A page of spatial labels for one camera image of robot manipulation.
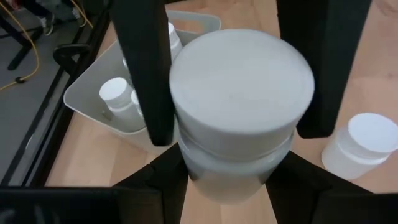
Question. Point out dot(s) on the white plastic basket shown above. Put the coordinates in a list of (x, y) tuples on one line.
[(90, 93)]

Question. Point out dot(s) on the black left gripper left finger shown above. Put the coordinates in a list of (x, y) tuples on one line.
[(155, 186)]

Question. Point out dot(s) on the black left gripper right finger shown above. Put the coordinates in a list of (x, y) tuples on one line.
[(304, 193)]

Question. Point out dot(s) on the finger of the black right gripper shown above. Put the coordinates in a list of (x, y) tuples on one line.
[(143, 62), (326, 46)]

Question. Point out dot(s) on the black frame foot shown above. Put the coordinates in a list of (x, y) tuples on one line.
[(66, 53)]

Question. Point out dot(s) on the black desk angled legs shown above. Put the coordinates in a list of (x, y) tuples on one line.
[(21, 53)]

